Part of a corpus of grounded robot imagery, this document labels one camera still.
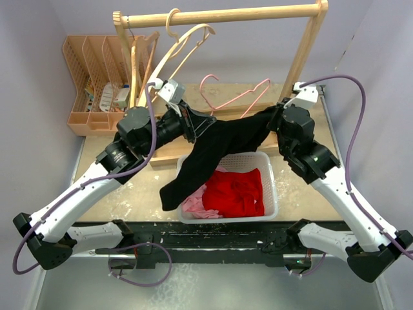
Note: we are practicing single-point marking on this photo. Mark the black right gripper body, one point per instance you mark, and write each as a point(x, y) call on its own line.
point(276, 119)

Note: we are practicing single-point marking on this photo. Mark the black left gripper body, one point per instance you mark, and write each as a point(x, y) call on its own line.
point(189, 132)

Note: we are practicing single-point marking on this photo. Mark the black t shirt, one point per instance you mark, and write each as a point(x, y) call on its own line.
point(220, 139)

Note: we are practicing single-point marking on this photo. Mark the pink wire hanger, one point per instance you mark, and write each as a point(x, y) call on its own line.
point(238, 101)

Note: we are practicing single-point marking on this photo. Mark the red t shirt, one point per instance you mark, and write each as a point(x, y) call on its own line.
point(237, 194)

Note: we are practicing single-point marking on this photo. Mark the pink t shirt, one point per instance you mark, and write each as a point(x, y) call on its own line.
point(200, 204)

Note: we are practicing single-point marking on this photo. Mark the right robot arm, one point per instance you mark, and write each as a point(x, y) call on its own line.
point(371, 244)

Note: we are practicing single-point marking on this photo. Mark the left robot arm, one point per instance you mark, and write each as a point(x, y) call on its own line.
point(50, 233)

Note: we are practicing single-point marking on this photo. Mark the white plastic laundry basket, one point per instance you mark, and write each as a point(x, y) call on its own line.
point(245, 162)

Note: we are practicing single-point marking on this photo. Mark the white box in organizer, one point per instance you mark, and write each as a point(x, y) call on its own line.
point(122, 99)

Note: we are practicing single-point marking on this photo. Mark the pink plastic file organizer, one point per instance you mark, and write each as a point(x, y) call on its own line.
point(94, 61)

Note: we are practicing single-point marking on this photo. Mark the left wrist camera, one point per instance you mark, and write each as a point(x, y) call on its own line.
point(169, 91)

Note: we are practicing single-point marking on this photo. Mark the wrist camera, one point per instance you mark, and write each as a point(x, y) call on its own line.
point(306, 97)
point(169, 91)

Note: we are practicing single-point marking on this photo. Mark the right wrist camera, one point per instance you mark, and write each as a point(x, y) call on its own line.
point(306, 97)

